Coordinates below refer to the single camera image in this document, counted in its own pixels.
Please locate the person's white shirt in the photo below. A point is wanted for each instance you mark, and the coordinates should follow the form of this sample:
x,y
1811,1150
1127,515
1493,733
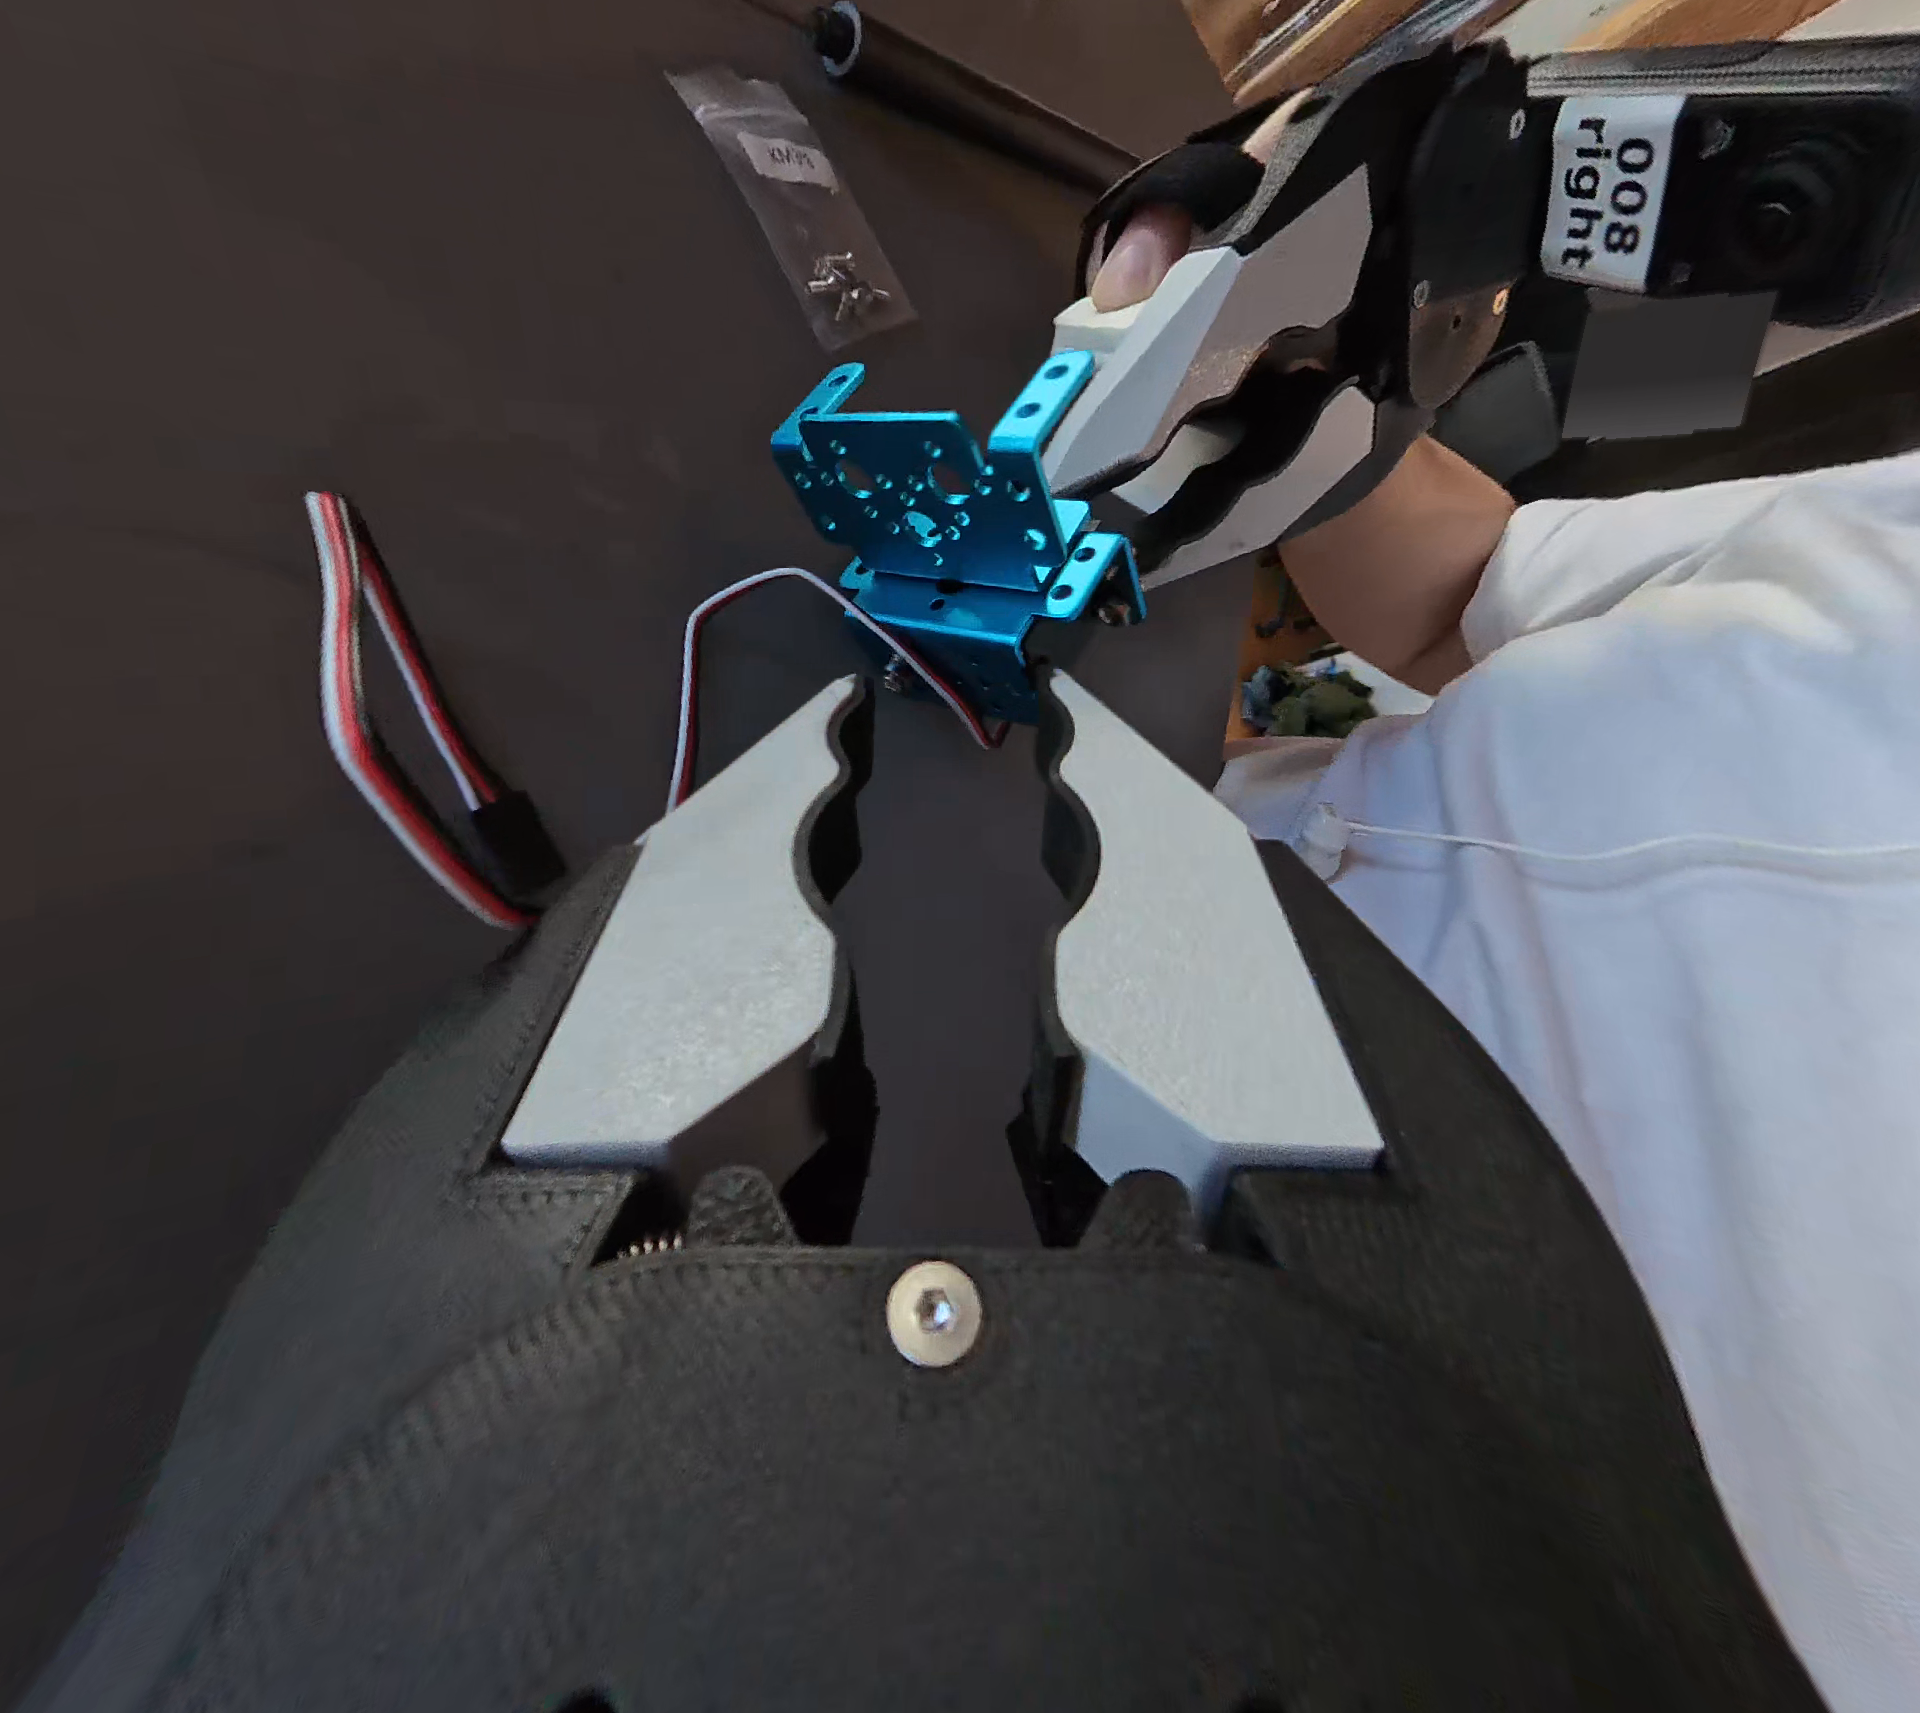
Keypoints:
x,y
1651,993

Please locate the black screwdriver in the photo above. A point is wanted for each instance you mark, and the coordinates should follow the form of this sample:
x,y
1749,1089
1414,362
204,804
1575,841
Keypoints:
x,y
960,100

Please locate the person's right forearm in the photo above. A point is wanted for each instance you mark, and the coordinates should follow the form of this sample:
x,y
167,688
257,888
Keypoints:
x,y
1380,572

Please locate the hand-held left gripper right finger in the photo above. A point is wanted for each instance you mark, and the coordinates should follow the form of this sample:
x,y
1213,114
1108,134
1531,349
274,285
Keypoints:
x,y
1215,993

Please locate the clear screw bag white label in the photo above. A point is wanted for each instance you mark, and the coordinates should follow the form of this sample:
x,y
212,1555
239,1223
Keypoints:
x,y
780,168

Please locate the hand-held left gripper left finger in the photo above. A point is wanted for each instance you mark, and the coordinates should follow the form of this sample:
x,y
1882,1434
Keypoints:
x,y
674,993

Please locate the dark desk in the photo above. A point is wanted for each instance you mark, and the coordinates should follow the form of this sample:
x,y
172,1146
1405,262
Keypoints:
x,y
225,319

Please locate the white earbud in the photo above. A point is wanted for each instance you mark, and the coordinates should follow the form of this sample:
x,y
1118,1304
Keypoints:
x,y
1323,831

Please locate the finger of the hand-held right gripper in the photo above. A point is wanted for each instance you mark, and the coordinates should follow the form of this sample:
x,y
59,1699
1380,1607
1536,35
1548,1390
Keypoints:
x,y
1275,288
1305,468

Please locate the black servo with blue bracket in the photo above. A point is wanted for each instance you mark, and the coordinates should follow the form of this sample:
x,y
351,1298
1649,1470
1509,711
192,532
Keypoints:
x,y
931,498

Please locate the person's right hand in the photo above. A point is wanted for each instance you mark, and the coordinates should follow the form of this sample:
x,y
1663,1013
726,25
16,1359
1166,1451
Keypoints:
x,y
1141,258

